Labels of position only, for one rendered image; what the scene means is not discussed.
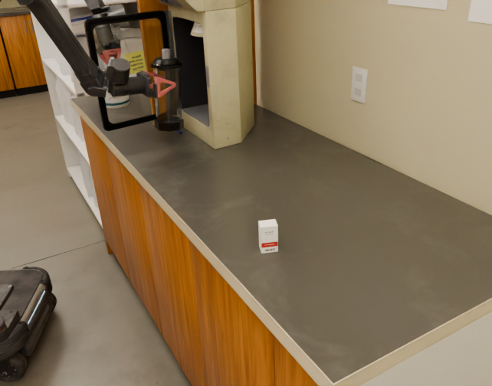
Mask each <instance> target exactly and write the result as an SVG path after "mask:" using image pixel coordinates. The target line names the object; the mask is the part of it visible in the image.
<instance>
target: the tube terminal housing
mask: <svg viewBox="0 0 492 386"><path fill-rule="evenodd" d="M204 6H205V10H204V11H200V12H197V11H191V10H188V9H184V8H177V7H174V6H170V5H168V10H169V11H171V17H172V18H176V17H179V18H184V19H187V20H190V21H196V22H199V23H200V24H201V25H202V30H203V41H204V52H205V66H207V67H208V72H209V83H210V87H207V92H208V112H209V122H210V126H209V127H207V126H206V125H204V124H203V123H200V122H199V121H198V120H196V119H195V118H193V117H192V116H190V115H189V114H187V113H185V112H184V111H183V109H182V118H183V119H184V128H186V129H187V130H188V131H189V132H191V133H193V134H194V135H195V136H197V137H199V138H200V139H201V140H202V141H204V142H206V143H207V144H209V145H210V146H211V147H212V148H214V149H219V148H222V147H226V146H231V145H234V144H238V143H241V142H242V141H243V140H244V138H245V137H246V135H247V134H248V133H249V132H250V131H251V129H252V127H253V126H254V84H253V58H252V33H251V0H204ZM172 32H173V25H172ZM173 39H174V32H173ZM174 47H175V39H174ZM175 57H176V54H175Z"/></svg>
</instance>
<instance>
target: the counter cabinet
mask: <svg viewBox="0 0 492 386"><path fill-rule="evenodd" d="M80 120H81V124H82V128H83V132H84V139H85V143H86V147H87V154H88V158H89V162H90V169H91V173H92V177H93V184H94V188H95V192H96V196H97V203H98V207H99V211H100V218H101V222H102V225H103V232H104V237H105V241H106V245H107V252H108V254H114V255H115V256H116V258H117V260H118V261H119V263H120V265H121V267H122V268H123V270H124V272H125V273H126V275H127V277H128V278H129V280H130V282H131V283H132V285H133V287H134V289H135V291H136V292H137V294H138V295H139V297H140V299H141V300H142V302H143V304H144V306H145V307H146V309H147V311H148V312H149V314H150V315H151V317H152V319H153V321H154V323H155V324H156V326H157V328H158V329H159V331H160V333H161V334H162V337H163V338H164V339H165V341H166V343H167V345H168V346H169V348H170V350H171V351H172V353H173V354H174V356H175V358H176V360H177V362H178V363H179V365H180V367H181V368H182V370H183V371H184V373H185V376H186V377H187V379H188V380H189V382H190V384H191V385H192V386H319V385H318V384H317V383H316V382H315V381H314V380H313V379H312V378H311V377H310V376H309V375H308V374H307V372H306V371H305V370H304V369H303V368H302V367H301V365H300V364H299V363H298V362H297V361H296V360H295V358H294V357H293V356H292V355H291V354H290V353H289V351H288V350H286V349H285V347H284V346H283V345H282V344H281V343H280V342H279V341H278V339H277V338H276V337H275V336H274V335H273V334H272V332H271V331H270V330H269V329H268V328H267V326H266V325H265V324H264V323H263V322H262V321H261V320H260V319H259V318H258V317H257V316H256V315H255V313H254V312H253V311H252V310H251V309H250V308H249V306H248V305H247V304H246V303H245V302H244V300H243V299H242V298H241V297H240V296H239V295H238V294H237V293H236V292H235V291H234V290H233V289H232V288H231V286H230V285H229V284H228V283H227V282H226V280H225V279H224V278H223V277H222V276H221V275H220V273H219V272H218V271H217V270H216V269H215V268H214V267H213V266H212V265H211V264H210V263H209V262H208V260H207V259H206V258H205V257H204V256H203V254H202V253H201V252H200V251H199V250H198V249H197V247H196V246H195V245H194V244H193V243H192V242H191V241H190V240H189V239H188V238H187V237H186V235H185V234H184V233H183V232H182V231H181V230H180V228H179V227H178V226H177V225H176V224H175V223H174V221H173V220H172V219H171V218H170V217H169V216H168V215H167V213H165V212H164V210H163V209H162V208H161V207H160V206H159V205H158V204H157V202H156V201H155V200H154V199H153V198H152V197H151V195H150V194H149V193H148V192H147V191H146V189H145V188H144V187H143V186H142V185H141V184H140V183H139V182H138V181H137V180H136V179H135V178H134V176H133V175H132V174H131V173H130V172H129V171H128V169H127V168H126V167H125V166H124V165H123V163H122V162H121V161H120V160H119V159H118V158H117V157H116V156H115V155H114V154H113V153H112V152H111V150H110V149H109V148H108V147H107V146H106V145H105V143H104V142H103V141H102V140H101V139H100V137H99V136H98V135H97V134H96V133H95V132H94V131H93V130H92V129H91V128H90V127H89V126H88V124H87V123H86V122H85V121H84V120H83V119H82V117H81V116H80ZM360 386H492V312H491V313H489V314H487V315H486V316H484V317H482V318H480V319H478V320H477V321H475V322H473V323H471V324H470V325H467V326H466V327H464V328H462V329H460V330H459V331H457V332H455V333H454V334H452V335H449V336H448V337H447V338H445V339H442V340H441V341H440V342H437V343H435V344H434V345H432V346H430V347H429V348H427V349H425V350H423V351H422V352H419V353H418V354H416V355H414V356H412V357H411V358H409V359H407V360H405V361H403V362H402V363H400V364H398V365H396V366H395V367H393V368H391V369H389V370H388V371H385V372H384V373H382V374H380V375H379V376H377V377H375V378H373V379H372V380H370V381H367V382H366V383H365V384H362V385H360Z"/></svg>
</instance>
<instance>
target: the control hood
mask: <svg viewBox="0 0 492 386"><path fill-rule="evenodd" d="M157 1H158V2H160V3H161V1H160V0H157ZM176 1H177V2H178V3H179V4H180V5H181V6H182V7H179V6H175V5H170V6H174V7H177V8H184V9H188V10H191V11H197V12H200V11H204V10H205V6H204V0H176ZM161 4H164V5H169V4H165V3H161Z"/></svg>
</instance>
